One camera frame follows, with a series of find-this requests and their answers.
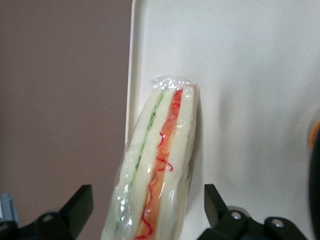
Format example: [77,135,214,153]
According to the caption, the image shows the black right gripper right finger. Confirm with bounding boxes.
[204,183,307,240]

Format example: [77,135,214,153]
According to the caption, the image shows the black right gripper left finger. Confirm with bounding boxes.
[0,184,95,240]

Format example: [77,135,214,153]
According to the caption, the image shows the plastic sandwich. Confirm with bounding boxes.
[101,76,201,240]

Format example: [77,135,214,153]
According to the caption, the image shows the cream plastic tray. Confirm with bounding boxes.
[123,0,320,240]

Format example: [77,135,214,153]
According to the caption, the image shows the black snack packet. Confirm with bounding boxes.
[308,149,320,240]

